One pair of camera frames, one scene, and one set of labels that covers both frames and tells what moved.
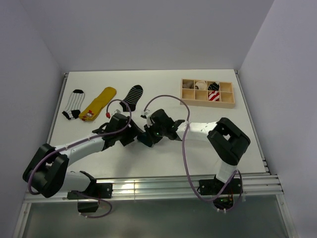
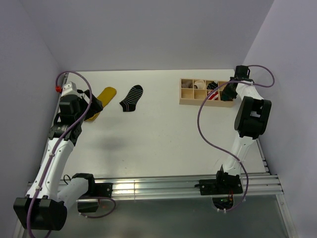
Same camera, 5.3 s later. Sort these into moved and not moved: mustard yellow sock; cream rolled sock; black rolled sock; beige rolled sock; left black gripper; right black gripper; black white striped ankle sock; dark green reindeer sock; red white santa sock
Moved: left black gripper; dark green reindeer sock; right black gripper
Not moved: cream rolled sock; red white santa sock; beige rolled sock; mustard yellow sock; black rolled sock; black white striped ankle sock
